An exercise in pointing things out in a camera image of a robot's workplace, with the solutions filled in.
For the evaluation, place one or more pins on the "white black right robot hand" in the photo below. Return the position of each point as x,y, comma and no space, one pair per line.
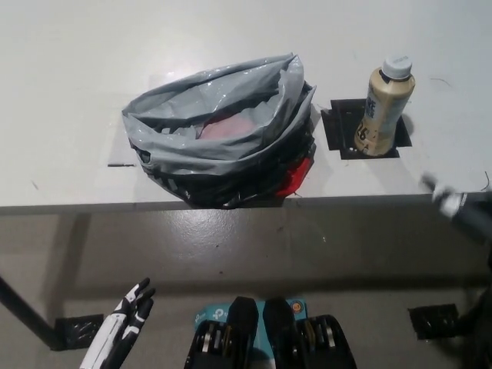
447,201

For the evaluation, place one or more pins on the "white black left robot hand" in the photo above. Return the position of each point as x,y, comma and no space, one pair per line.
111,334

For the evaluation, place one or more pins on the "beige protein shake bottle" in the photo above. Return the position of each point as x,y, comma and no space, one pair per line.
384,107

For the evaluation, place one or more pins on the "grey and black plastic bag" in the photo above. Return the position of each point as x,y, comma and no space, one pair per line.
215,161

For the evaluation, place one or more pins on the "pink item inside bag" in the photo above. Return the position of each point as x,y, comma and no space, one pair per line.
227,128

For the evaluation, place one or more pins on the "black metal table leg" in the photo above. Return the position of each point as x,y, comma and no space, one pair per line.
476,311
23,303

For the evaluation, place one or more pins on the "black table foot plate right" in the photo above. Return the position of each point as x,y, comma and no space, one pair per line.
432,321

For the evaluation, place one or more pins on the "black ribbed robot body block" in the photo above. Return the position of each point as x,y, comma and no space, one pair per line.
278,323
238,319

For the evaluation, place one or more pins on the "black tape marker square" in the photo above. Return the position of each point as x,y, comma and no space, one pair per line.
338,127

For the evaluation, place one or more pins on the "red plastic item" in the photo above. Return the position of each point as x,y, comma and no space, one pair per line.
298,177

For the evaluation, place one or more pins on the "thin black tape strip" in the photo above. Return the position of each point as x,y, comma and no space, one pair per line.
121,165

